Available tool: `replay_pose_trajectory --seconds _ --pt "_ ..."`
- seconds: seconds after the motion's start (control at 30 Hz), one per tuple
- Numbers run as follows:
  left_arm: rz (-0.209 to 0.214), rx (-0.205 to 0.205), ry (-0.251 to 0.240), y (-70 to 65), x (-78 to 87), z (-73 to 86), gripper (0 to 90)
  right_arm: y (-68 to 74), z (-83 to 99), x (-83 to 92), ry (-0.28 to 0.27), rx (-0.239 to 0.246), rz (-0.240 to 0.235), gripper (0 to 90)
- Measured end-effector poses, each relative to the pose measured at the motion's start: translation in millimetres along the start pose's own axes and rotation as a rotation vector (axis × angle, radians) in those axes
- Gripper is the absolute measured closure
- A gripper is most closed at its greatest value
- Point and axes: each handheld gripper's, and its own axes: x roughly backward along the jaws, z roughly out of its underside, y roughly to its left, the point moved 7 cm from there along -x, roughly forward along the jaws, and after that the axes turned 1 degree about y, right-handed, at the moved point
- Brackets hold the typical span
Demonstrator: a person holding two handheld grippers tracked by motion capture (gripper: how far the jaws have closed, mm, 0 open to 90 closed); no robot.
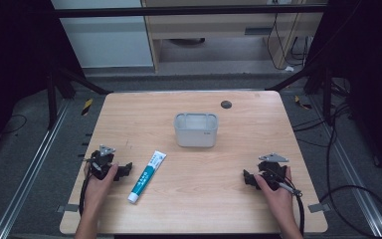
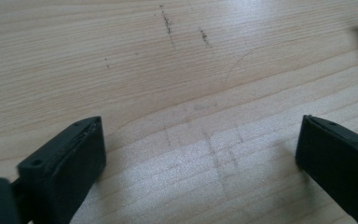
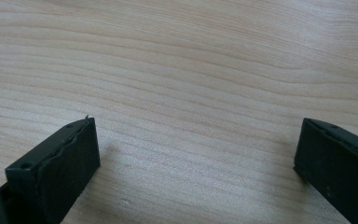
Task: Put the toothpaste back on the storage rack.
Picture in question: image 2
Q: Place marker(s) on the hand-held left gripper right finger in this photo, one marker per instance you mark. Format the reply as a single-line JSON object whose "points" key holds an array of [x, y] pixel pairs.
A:
{"points": [[338, 161]]}

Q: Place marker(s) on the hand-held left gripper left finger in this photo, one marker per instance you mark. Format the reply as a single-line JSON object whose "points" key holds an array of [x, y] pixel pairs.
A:
{"points": [[62, 165]]}

